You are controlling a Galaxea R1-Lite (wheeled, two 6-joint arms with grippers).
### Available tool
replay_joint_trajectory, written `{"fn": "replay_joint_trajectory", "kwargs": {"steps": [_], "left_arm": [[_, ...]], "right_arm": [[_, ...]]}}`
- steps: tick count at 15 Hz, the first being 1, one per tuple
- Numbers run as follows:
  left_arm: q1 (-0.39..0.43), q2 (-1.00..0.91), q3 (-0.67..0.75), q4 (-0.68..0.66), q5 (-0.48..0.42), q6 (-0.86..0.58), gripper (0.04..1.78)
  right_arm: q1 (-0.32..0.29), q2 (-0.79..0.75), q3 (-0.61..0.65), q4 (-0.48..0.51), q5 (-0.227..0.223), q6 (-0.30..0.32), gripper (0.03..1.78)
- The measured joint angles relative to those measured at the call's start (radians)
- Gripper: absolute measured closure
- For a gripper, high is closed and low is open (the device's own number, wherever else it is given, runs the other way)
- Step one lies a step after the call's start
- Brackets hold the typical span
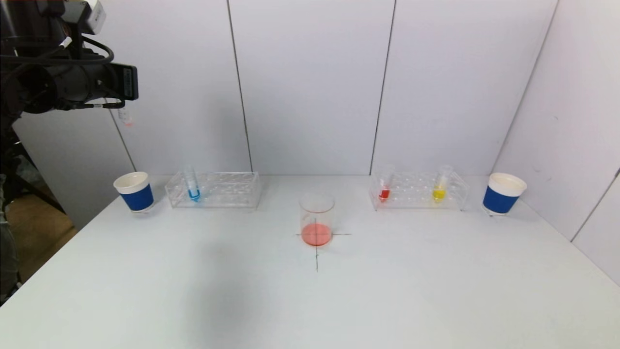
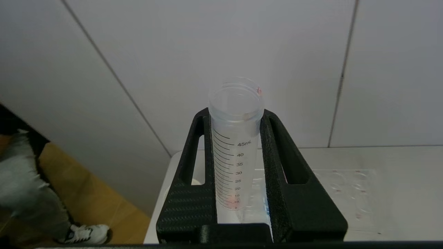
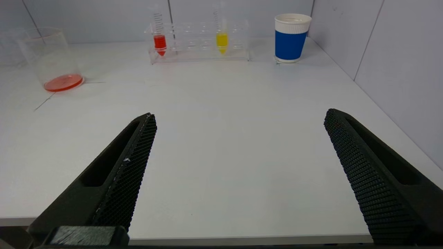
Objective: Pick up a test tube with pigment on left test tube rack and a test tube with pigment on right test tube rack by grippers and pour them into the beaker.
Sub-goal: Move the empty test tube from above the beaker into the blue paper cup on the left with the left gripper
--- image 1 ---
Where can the clear glass beaker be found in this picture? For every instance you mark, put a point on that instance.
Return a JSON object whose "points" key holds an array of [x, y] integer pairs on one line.
{"points": [[317, 228]]}

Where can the clear acrylic test tube rack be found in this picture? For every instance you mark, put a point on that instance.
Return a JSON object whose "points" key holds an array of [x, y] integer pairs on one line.
{"points": [[223, 191], [411, 191]]}

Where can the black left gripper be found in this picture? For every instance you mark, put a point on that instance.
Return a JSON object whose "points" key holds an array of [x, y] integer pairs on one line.
{"points": [[129, 82]]}

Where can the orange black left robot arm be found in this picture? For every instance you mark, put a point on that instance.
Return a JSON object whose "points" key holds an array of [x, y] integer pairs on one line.
{"points": [[34, 89]]}

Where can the clear graduated plastic test tube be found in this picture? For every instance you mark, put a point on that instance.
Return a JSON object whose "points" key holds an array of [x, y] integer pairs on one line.
{"points": [[125, 116]]}

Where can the black metal stand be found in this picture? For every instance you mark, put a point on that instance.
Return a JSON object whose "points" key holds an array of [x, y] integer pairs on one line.
{"points": [[9, 165]]}

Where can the test tube with red liquid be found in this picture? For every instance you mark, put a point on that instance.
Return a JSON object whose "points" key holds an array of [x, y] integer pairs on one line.
{"points": [[384, 194]]}

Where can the test tube with yellow liquid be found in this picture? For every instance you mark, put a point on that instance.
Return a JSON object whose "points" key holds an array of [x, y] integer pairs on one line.
{"points": [[439, 194]]}

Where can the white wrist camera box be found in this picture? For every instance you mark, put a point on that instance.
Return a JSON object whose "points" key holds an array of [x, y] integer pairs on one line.
{"points": [[89, 14]]}

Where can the blue white paper cup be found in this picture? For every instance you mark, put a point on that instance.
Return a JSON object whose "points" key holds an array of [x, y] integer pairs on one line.
{"points": [[501, 198], [136, 196]]}

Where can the test tube with blue liquid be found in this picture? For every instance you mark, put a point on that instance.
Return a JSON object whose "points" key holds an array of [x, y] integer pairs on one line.
{"points": [[193, 191]]}

